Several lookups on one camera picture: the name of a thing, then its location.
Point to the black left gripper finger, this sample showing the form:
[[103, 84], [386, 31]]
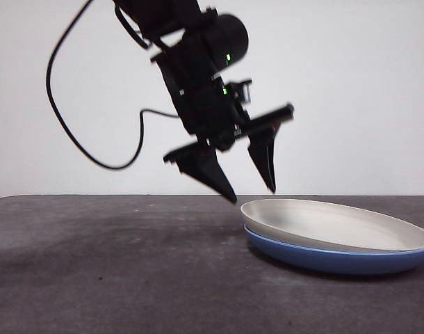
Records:
[[208, 170], [264, 160]]

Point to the white round plate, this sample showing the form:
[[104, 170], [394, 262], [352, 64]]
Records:
[[330, 226]]

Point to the blue round plate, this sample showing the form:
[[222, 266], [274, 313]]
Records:
[[319, 261]]

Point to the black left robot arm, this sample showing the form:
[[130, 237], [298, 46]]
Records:
[[229, 38]]

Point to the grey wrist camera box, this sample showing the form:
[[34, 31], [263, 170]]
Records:
[[245, 91]]

